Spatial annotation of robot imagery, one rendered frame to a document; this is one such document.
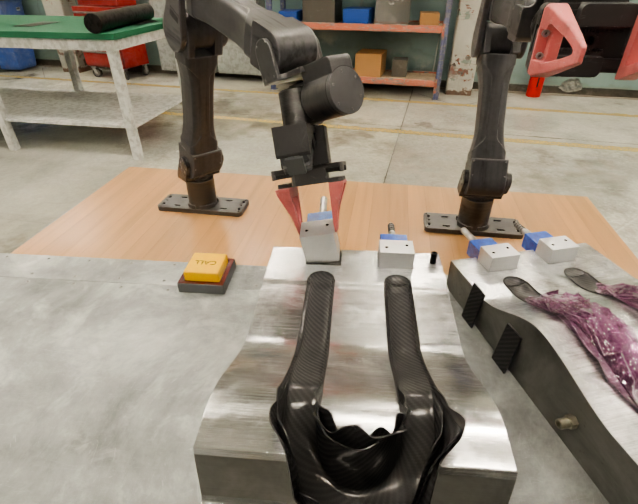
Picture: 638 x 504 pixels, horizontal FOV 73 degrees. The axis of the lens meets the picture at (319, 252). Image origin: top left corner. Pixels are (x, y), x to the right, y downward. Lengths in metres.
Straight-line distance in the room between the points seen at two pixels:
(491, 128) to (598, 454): 0.57
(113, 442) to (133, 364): 0.12
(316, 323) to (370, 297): 0.09
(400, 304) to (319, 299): 0.11
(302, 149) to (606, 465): 0.47
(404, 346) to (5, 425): 0.49
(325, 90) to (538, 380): 0.44
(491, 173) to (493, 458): 0.59
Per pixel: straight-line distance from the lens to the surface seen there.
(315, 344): 0.53
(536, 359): 0.61
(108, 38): 3.50
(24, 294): 0.88
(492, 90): 0.91
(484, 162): 0.88
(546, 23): 0.53
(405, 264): 0.64
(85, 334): 0.74
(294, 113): 0.61
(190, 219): 0.99
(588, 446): 0.58
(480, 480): 0.40
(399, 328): 0.56
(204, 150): 0.93
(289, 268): 0.63
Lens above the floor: 1.26
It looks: 33 degrees down
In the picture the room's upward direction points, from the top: straight up
